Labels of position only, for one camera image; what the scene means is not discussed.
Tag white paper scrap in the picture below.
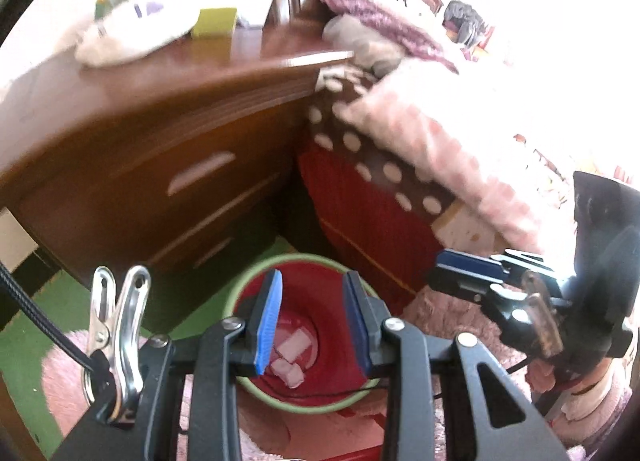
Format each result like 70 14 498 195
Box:
270 358 305 388
277 328 311 361

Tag pink and white plastic packet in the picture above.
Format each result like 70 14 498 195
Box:
75 0 238 67

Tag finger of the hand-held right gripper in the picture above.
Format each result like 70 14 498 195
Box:
434 249 560 278
429 267 532 343

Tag dark grey clothing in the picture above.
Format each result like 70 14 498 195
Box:
442 0 488 47

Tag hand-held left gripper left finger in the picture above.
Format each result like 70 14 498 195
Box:
50 268 286 461

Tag pink fluffy rug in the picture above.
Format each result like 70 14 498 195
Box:
40 286 640 461

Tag brown polka-dot sheet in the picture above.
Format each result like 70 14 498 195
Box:
305 66 458 217

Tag grey pillow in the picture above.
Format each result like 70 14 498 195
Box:
322 14 406 77

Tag white box with yellow-green end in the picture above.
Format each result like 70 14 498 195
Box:
191 0 278 39

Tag silver metal spring clip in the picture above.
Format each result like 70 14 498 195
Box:
520 271 563 359
85 265 152 424

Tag purple patterned blanket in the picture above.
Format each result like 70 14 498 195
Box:
307 0 461 74

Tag person's right forearm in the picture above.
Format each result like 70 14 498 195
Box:
545 356 636 447

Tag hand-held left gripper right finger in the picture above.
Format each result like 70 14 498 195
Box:
342 269 571 461

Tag red bin with green rim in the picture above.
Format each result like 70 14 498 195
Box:
225 253 396 414

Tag red bed base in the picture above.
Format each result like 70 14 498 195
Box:
297 148 446 314

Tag brown wooden nightstand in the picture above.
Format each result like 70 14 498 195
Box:
0 6 356 287

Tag wooden nightstand drawer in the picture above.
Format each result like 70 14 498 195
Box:
10 111 301 267
145 176 296 287

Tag pink dotted blanket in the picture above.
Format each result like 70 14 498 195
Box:
335 56 616 257

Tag person's right hand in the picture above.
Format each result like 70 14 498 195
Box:
525 356 576 394

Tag black braided cable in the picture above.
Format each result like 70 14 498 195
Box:
0 261 98 374

